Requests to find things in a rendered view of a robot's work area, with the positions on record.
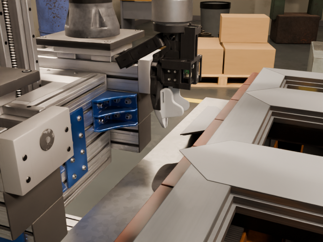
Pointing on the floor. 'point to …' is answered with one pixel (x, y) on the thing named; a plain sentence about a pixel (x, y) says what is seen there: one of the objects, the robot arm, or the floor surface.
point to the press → (295, 23)
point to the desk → (134, 12)
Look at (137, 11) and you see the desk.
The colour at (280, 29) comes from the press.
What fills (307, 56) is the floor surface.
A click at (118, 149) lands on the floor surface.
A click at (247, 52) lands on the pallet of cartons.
